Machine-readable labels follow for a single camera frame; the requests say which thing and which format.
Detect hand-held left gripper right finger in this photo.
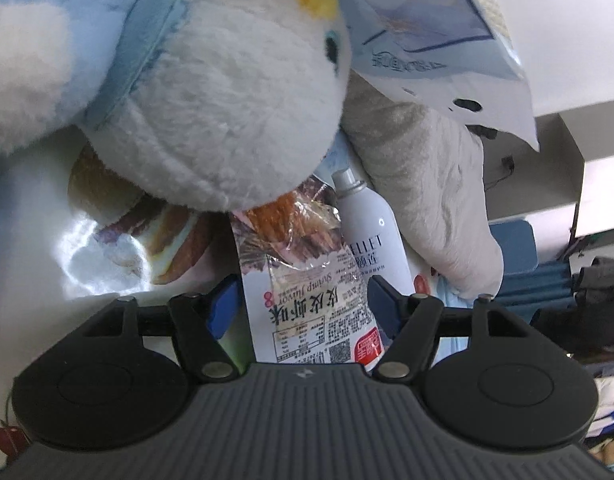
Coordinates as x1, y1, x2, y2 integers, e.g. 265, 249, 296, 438
368, 275, 535, 382

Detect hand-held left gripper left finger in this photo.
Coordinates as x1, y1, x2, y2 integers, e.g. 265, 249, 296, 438
79, 274, 242, 382

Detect white snack packet red label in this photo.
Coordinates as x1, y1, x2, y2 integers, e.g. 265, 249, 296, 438
228, 175, 388, 372

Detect white spray bottle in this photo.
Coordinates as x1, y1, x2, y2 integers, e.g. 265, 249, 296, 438
331, 167, 418, 306

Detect grey blanket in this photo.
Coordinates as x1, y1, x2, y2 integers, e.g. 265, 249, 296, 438
339, 67, 504, 298

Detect blue chair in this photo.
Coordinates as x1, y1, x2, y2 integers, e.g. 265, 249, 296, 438
488, 219, 538, 277

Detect fruit printed bed sheet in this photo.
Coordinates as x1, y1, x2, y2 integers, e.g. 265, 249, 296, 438
0, 125, 248, 461

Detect blue curtain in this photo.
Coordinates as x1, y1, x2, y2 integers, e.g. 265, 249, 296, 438
501, 260, 572, 321

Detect grey wardrobe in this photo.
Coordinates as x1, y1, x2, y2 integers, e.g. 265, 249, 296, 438
482, 110, 614, 241

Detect white and blue plush duck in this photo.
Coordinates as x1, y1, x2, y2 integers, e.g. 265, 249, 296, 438
0, 0, 352, 211

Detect hanging dark clothes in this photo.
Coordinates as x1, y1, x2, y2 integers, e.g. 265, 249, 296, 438
529, 255, 614, 361

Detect blue patterned plastic bag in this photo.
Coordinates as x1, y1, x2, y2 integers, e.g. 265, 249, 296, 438
329, 0, 540, 152

